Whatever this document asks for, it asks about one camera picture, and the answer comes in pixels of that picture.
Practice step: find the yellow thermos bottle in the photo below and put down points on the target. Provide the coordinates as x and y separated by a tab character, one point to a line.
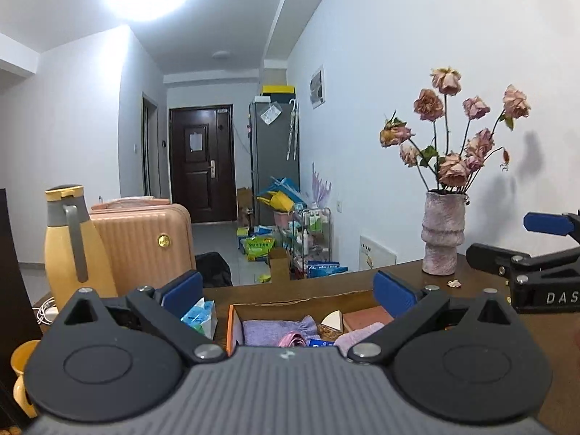
74	254

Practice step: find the yellow cup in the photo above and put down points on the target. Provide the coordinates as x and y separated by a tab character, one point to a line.
18	361

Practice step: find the dark brown door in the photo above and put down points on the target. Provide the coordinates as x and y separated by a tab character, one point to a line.
202	162

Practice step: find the black bag on floor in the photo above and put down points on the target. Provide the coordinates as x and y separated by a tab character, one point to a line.
214	269

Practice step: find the blue pocket tissue pack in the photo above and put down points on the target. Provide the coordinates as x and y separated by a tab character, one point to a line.
317	343

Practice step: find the dried pink roses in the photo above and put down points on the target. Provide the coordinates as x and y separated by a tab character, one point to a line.
453	157

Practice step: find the grey refrigerator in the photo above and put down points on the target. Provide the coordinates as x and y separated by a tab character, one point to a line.
268	156

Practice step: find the lilac knitted pouch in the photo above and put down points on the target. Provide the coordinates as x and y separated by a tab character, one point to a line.
267	333

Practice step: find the pink fluffy cloth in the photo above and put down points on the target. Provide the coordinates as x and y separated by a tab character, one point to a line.
348	340

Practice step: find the yellow watering can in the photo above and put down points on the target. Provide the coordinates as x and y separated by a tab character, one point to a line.
277	200

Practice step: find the pink ribbed suitcase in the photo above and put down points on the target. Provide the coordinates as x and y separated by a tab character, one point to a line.
149	241

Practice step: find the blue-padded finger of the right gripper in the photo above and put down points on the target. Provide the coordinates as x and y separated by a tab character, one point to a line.
552	224

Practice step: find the small cardboard box on floor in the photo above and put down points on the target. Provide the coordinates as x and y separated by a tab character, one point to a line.
279	266

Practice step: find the cardboard box orange rim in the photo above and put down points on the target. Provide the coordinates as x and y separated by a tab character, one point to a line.
395	301

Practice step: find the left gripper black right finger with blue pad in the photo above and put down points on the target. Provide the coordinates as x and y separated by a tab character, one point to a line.
434	325

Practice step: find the white board against wall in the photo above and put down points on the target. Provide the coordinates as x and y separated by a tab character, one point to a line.
373	255

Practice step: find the pink satin cloth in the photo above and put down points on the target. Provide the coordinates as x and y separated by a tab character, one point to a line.
294	339

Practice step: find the wire rack with supplies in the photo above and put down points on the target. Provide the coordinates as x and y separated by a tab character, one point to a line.
309	238

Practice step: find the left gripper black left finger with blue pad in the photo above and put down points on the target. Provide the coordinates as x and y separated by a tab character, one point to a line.
153	311

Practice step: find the pink layered sponge block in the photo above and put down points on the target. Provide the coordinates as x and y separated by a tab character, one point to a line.
363	318

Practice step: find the pink textured vase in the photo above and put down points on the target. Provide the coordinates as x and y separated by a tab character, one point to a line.
442	232

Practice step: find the green snack bag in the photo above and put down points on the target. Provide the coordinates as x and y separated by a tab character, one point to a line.
257	248

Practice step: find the white wedge sponge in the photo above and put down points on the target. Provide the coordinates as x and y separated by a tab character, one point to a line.
334	320

